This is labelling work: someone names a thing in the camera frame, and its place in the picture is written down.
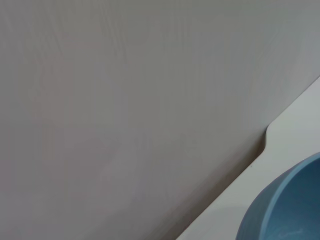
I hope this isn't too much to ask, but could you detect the blue bowl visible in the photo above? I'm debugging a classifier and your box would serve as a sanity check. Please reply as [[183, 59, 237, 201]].
[[236, 152, 320, 240]]

